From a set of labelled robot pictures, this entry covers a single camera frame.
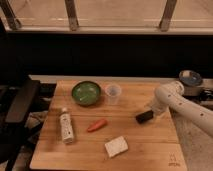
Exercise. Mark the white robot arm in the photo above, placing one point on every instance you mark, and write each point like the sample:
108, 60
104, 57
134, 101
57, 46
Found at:
170, 95

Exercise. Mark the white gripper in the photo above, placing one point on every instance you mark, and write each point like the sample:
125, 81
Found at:
157, 112

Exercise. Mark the black eraser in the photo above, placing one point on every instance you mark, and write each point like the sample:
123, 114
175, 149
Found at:
143, 117

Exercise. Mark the orange carrot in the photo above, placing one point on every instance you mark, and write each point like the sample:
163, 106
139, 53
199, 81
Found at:
97, 125

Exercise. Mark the blue tape roll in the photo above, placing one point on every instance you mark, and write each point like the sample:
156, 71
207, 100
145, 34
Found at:
190, 78

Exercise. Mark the clear plastic cup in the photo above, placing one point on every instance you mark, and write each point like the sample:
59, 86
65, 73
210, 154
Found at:
113, 92

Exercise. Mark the green bowl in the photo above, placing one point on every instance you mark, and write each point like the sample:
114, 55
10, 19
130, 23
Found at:
86, 93

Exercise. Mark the wooden cutting board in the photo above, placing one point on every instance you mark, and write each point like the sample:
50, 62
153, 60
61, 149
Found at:
152, 146

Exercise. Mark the black office chair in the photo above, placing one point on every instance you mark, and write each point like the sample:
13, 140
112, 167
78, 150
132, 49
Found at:
13, 133

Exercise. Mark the white bottle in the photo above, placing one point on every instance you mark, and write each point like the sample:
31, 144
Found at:
67, 133

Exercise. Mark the white sponge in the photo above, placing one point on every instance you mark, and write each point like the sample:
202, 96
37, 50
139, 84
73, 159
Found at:
116, 146

